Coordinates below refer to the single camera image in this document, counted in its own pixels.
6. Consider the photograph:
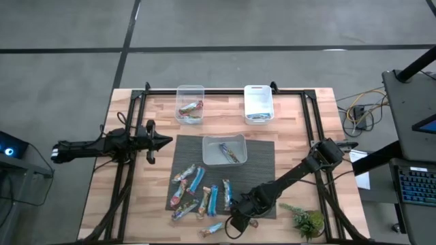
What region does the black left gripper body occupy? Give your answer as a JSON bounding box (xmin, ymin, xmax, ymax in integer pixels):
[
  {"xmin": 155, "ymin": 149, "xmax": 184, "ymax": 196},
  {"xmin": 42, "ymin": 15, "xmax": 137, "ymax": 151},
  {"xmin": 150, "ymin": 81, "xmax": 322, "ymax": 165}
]
[{"xmin": 134, "ymin": 118, "xmax": 157, "ymax": 165}]

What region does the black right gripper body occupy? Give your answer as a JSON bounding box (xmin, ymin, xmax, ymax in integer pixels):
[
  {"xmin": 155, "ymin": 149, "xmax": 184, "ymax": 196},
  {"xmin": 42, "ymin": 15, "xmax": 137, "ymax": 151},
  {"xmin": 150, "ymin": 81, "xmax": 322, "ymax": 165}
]
[{"xmin": 230, "ymin": 195, "xmax": 265, "ymax": 234}]

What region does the dark blue granola bar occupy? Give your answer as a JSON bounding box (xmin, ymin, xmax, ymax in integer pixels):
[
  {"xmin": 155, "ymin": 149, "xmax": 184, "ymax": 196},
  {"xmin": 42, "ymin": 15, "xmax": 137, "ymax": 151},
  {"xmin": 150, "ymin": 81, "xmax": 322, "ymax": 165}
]
[{"xmin": 219, "ymin": 142, "xmax": 240, "ymax": 164}]

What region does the blue yellow granola bar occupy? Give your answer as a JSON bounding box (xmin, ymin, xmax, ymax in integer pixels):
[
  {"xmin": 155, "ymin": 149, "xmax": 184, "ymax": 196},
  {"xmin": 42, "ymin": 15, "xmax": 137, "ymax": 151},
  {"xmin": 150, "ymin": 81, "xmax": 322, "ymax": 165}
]
[{"xmin": 171, "ymin": 199, "xmax": 200, "ymax": 221}]

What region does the granola bar with oat picture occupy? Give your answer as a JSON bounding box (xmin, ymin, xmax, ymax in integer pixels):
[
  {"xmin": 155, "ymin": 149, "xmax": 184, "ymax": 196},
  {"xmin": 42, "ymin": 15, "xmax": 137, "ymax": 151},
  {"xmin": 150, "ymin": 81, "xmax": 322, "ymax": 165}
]
[{"xmin": 198, "ymin": 221, "xmax": 225, "ymax": 238}]

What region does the orange granola bar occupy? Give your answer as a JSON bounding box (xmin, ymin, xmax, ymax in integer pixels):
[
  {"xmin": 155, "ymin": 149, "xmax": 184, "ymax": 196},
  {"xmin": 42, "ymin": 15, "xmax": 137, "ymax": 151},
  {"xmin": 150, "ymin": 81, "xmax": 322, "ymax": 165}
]
[{"xmin": 196, "ymin": 186, "xmax": 212, "ymax": 218}]

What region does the dark woven placemat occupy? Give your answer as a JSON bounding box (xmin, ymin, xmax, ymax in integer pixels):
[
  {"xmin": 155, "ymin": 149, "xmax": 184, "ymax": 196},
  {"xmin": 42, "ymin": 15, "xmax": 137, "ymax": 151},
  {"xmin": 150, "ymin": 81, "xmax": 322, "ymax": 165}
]
[{"xmin": 165, "ymin": 134, "xmax": 277, "ymax": 220}]

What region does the clear plastic bin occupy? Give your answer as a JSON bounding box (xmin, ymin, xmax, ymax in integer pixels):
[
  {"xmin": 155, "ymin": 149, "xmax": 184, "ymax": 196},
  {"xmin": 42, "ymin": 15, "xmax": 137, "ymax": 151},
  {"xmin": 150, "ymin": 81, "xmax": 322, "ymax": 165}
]
[{"xmin": 175, "ymin": 84, "xmax": 205, "ymax": 125}]

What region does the artificial potted plant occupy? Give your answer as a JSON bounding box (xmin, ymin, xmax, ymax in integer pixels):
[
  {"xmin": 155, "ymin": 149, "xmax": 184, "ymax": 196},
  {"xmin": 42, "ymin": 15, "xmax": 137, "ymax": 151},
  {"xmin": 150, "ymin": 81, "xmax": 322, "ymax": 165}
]
[{"xmin": 279, "ymin": 203, "xmax": 326, "ymax": 243}]

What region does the white paper sheet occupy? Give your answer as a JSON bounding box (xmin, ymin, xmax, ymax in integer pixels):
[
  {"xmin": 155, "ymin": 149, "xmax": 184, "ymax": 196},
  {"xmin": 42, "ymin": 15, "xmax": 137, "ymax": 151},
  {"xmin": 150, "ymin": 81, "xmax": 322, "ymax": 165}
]
[{"xmin": 348, "ymin": 148, "xmax": 371, "ymax": 191}]

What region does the grey side stand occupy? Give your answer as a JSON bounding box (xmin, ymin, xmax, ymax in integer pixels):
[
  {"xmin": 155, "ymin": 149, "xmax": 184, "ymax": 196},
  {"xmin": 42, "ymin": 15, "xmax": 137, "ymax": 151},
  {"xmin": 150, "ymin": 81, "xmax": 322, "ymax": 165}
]
[{"xmin": 0, "ymin": 152, "xmax": 55, "ymax": 245}]

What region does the black computer with blue light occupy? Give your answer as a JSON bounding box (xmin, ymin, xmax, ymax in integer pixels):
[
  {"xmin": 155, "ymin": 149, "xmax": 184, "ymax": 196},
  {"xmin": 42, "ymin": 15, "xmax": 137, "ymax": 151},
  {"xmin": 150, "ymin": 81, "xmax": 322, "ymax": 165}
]
[{"xmin": 0, "ymin": 130, "xmax": 30, "ymax": 159}]

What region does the black diagonal strut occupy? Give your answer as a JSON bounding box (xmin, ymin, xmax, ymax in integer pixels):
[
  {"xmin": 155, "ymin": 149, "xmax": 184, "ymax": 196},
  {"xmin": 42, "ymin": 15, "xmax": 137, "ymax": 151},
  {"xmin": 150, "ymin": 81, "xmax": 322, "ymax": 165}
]
[{"xmin": 352, "ymin": 140, "xmax": 403, "ymax": 177}]

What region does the black power adapter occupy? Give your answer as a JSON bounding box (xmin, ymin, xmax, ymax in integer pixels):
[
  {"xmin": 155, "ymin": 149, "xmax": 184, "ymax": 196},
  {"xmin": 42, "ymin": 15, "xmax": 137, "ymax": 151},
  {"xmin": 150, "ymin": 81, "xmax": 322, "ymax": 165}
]
[{"xmin": 352, "ymin": 105, "xmax": 369, "ymax": 131}]

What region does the backlit keyboard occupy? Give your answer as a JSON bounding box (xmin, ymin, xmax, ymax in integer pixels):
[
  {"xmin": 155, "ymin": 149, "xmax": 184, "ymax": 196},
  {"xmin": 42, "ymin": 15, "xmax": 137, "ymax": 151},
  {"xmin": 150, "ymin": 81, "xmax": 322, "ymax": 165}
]
[{"xmin": 396, "ymin": 165, "xmax": 436, "ymax": 208}]

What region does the grey keyboard desk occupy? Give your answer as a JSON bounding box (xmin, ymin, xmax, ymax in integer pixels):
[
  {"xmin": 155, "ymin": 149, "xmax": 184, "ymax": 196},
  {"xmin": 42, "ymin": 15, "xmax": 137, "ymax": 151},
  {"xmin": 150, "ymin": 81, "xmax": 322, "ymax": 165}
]
[{"xmin": 389, "ymin": 157, "xmax": 436, "ymax": 245}]

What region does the grey operator desk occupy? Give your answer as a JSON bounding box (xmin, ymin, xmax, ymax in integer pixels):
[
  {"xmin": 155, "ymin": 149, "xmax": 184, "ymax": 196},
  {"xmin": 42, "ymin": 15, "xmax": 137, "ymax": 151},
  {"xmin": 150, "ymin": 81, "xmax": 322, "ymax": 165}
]
[{"xmin": 381, "ymin": 69, "xmax": 436, "ymax": 161}]

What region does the dark tablet screen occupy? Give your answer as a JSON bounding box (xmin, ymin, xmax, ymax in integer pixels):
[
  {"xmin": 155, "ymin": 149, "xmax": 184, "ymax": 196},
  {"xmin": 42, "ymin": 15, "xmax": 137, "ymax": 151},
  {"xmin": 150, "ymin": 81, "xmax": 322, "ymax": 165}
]
[{"xmin": 411, "ymin": 114, "xmax": 436, "ymax": 135}]

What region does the black vertical pole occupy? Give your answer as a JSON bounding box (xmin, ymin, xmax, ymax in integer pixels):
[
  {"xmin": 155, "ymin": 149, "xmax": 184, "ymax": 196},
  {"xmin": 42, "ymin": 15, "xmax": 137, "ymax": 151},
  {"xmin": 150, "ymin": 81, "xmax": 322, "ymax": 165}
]
[{"xmin": 396, "ymin": 45, "xmax": 436, "ymax": 84}]

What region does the black aluminium table frame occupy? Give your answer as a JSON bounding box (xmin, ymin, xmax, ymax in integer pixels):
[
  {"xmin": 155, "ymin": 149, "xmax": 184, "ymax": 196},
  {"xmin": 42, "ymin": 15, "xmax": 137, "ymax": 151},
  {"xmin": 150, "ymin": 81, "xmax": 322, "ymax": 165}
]
[{"xmin": 78, "ymin": 81, "xmax": 367, "ymax": 245}]

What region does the yellow cable bundle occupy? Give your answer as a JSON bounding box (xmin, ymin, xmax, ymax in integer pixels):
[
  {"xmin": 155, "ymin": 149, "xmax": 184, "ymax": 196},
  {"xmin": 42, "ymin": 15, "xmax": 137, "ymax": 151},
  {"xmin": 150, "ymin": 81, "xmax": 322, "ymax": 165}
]
[{"xmin": 335, "ymin": 88, "xmax": 390, "ymax": 137}]

